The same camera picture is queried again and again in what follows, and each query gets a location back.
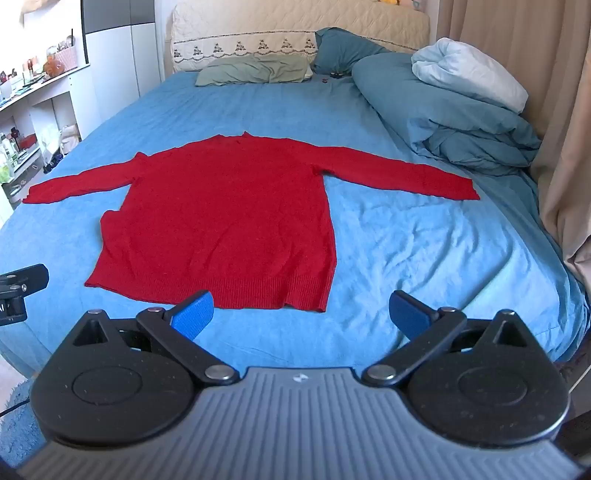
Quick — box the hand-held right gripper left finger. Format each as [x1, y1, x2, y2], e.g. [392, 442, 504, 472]
[65, 290, 240, 386]

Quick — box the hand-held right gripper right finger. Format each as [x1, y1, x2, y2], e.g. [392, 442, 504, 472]
[362, 290, 537, 387]

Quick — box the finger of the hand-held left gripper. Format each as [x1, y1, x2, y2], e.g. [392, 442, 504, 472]
[0, 264, 49, 297]

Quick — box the red knit sweater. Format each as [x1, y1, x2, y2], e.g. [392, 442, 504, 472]
[22, 130, 481, 313]

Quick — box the blue fluffy rug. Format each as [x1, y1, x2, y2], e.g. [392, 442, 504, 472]
[0, 379, 48, 468]

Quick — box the white bag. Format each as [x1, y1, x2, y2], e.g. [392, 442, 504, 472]
[59, 124, 84, 156]

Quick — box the white shelf unit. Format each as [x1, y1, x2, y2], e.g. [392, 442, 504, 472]
[0, 62, 101, 215]

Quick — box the teal duvet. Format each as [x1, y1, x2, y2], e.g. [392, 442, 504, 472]
[352, 53, 544, 179]

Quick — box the pink basket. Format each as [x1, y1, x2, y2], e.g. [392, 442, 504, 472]
[55, 45, 79, 73]

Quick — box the white and grey wardrobe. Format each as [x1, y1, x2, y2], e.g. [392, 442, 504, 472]
[81, 0, 168, 101]

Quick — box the white light-blue blanket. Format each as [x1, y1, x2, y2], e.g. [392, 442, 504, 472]
[411, 37, 530, 114]

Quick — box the green pillow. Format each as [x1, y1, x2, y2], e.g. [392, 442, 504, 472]
[195, 54, 311, 88]

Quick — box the beige curtain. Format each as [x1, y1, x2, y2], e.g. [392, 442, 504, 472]
[436, 0, 591, 289]

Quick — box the cream embroidered cover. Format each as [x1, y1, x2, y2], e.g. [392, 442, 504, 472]
[172, 33, 320, 73]

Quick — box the brown paper bag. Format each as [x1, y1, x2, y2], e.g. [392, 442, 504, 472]
[18, 0, 62, 22]

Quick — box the teal pillow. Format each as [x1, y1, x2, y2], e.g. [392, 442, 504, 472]
[310, 27, 393, 77]

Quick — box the beige padded headboard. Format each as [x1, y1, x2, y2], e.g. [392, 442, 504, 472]
[171, 0, 432, 75]

